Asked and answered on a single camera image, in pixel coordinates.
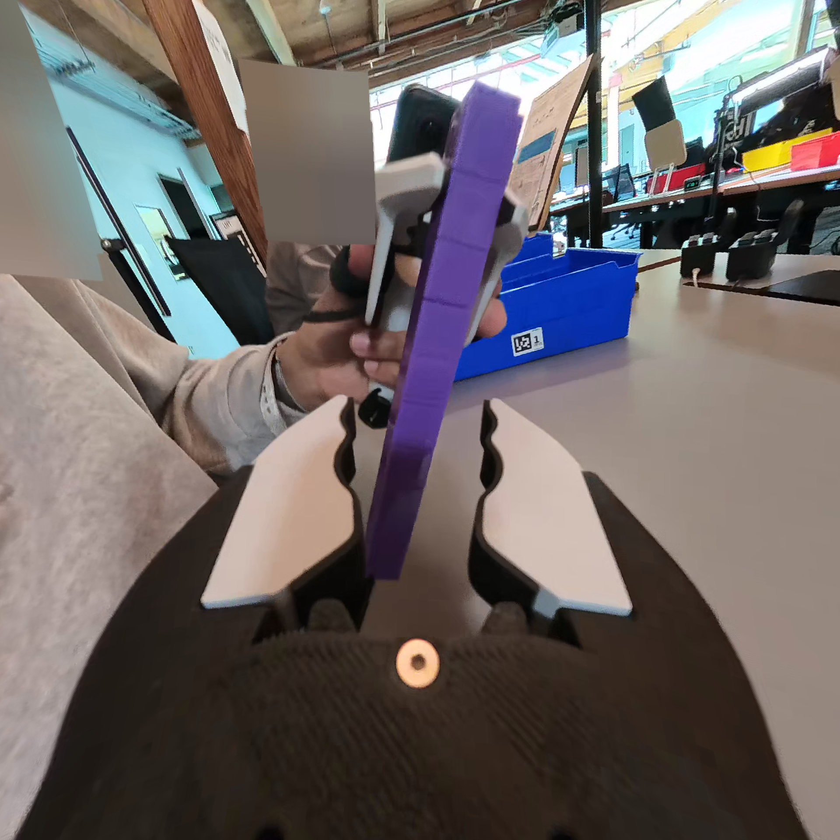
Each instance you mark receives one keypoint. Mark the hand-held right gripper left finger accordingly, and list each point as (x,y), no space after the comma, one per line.
(289,518)

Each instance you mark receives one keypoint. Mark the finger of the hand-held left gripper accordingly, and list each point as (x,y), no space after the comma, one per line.
(410,184)
(499,275)

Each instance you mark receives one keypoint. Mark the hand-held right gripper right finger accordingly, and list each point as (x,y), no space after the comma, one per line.
(551,525)

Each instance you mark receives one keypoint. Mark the purple block bar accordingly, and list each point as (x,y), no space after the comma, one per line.
(453,262)

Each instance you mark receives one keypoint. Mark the person's left forearm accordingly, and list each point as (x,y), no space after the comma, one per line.
(223,407)

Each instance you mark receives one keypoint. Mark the person's left hand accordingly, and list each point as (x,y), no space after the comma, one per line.
(328,354)

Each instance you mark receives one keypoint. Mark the blue storage bin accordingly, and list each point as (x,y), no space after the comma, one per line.
(564,308)

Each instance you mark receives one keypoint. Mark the brown cardboard sheet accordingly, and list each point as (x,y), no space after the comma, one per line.
(544,131)

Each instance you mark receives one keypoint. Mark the black pole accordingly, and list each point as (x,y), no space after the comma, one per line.
(594,131)

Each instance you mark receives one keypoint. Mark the red storage bin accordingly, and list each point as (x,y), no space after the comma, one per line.
(669,180)
(817,152)

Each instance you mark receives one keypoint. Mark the black charging dock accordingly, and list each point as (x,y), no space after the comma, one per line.
(701,256)
(761,253)

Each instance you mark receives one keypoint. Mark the black and beige panel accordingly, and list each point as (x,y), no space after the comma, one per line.
(664,141)

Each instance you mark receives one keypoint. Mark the black fabric chair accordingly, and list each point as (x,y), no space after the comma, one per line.
(223,289)

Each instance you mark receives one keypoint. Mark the white paper sheet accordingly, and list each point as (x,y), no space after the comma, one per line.
(216,52)

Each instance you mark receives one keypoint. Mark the long wooden desk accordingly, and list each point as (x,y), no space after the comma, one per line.
(768,179)

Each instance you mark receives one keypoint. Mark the yellow storage bin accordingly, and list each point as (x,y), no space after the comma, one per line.
(774,156)

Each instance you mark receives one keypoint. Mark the black flat pad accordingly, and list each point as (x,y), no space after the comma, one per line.
(807,287)

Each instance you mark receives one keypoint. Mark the black monitor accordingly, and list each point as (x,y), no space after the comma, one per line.
(781,111)

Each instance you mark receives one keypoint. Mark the wooden post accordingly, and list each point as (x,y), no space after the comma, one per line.
(190,85)

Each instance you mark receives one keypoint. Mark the metal wall rail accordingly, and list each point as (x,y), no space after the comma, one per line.
(131,98)

